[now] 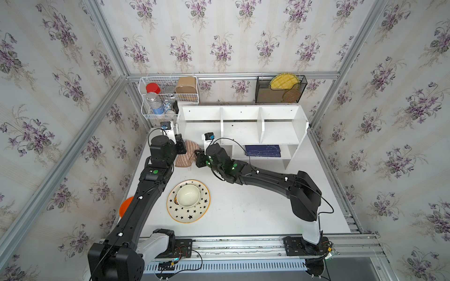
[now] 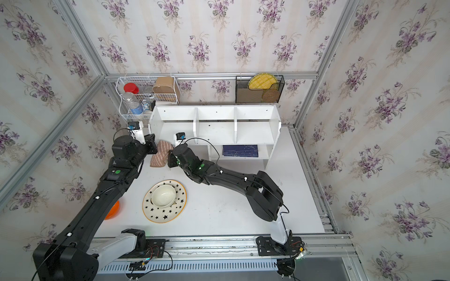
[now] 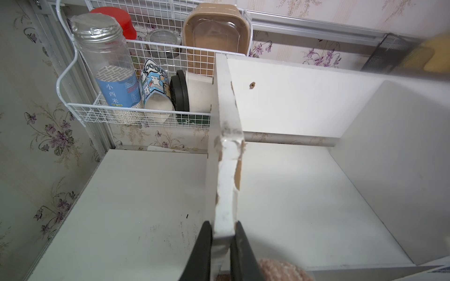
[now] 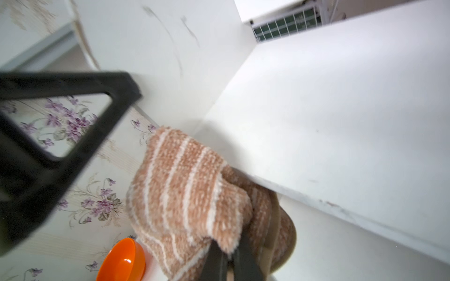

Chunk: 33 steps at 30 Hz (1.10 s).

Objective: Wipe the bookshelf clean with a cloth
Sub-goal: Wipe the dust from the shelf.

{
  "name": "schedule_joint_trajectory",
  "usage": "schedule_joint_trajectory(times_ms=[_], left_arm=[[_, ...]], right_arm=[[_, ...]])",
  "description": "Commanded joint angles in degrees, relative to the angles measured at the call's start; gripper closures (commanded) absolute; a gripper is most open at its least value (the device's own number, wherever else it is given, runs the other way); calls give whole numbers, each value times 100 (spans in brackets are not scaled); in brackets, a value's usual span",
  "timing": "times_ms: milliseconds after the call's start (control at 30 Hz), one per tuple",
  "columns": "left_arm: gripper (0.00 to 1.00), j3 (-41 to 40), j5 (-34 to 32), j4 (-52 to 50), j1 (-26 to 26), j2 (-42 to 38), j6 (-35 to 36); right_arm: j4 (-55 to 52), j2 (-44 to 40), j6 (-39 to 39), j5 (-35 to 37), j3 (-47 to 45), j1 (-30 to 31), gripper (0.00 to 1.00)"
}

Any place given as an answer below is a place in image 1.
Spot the brown striped cloth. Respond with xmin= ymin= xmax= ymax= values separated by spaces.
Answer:
xmin=175 ymin=140 xmax=200 ymax=168

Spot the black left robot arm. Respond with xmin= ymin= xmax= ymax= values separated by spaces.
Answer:
xmin=88 ymin=134 xmax=186 ymax=281

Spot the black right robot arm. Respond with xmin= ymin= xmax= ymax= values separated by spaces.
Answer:
xmin=194 ymin=144 xmax=322 ymax=245

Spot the white wooden bookshelf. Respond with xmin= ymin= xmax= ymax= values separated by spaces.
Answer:
xmin=176 ymin=104 xmax=309 ymax=169

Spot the white ceramic bowl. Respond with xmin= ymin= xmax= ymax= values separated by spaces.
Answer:
xmin=176 ymin=185 xmax=201 ymax=208

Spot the star patterned plate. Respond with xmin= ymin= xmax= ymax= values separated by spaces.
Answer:
xmin=166 ymin=180 xmax=211 ymax=224

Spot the clear plastic bottle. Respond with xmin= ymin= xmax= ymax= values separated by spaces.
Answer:
xmin=146 ymin=92 xmax=165 ymax=115

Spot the dark blue book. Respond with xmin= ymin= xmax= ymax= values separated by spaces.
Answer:
xmin=245 ymin=145 xmax=281 ymax=158

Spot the brown cardboard box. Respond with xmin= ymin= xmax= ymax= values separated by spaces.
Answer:
xmin=175 ymin=77 xmax=198 ymax=94

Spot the orange round object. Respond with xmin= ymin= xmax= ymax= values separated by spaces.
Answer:
xmin=119 ymin=197 xmax=133 ymax=218

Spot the black mesh basket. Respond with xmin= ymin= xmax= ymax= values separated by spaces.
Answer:
xmin=255 ymin=75 xmax=308 ymax=104

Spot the round brown coaster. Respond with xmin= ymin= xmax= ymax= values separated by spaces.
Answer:
xmin=282 ymin=89 xmax=301 ymax=103

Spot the yellow woven mat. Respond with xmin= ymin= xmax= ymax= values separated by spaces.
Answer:
xmin=269 ymin=73 xmax=300 ymax=90

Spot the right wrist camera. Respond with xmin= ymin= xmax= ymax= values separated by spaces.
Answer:
xmin=203 ymin=132 xmax=215 ymax=150

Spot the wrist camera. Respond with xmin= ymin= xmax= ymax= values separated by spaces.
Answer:
xmin=203 ymin=132 xmax=215 ymax=150
xmin=160 ymin=121 xmax=176 ymax=142

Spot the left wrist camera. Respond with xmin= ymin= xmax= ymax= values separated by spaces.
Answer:
xmin=160 ymin=121 xmax=176 ymax=142

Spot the white wire basket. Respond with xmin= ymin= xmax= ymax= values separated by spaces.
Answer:
xmin=138 ymin=75 xmax=199 ymax=120

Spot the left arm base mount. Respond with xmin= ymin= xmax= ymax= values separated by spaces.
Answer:
xmin=153 ymin=228 xmax=193 ymax=259

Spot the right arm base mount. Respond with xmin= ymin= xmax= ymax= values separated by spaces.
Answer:
xmin=282 ymin=236 xmax=333 ymax=258

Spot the aluminium mounting rail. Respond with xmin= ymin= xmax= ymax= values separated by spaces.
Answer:
xmin=181 ymin=234 xmax=386 ymax=262

